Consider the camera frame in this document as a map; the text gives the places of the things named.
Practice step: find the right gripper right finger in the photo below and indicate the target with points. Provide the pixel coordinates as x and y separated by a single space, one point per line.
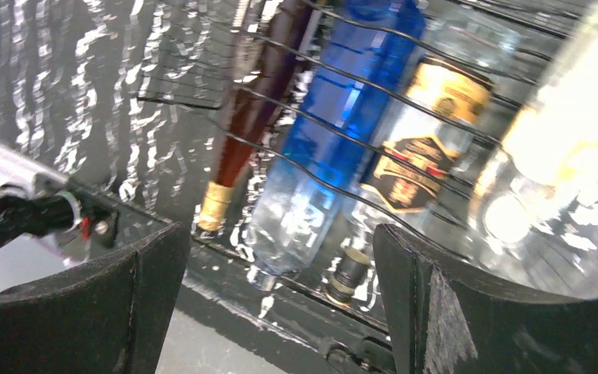
447 316

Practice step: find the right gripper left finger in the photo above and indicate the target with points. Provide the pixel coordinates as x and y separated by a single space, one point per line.
109 315

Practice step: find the clear bottle black gold label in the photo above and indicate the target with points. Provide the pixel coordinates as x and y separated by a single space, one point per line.
424 132

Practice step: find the blue clear glass bottle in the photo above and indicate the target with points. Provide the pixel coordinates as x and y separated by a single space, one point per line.
360 66

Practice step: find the dark red gold-foil wine bottle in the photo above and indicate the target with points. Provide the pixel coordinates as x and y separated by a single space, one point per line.
265 62

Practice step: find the black wire wine rack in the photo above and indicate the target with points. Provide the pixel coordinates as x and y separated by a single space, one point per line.
191 65

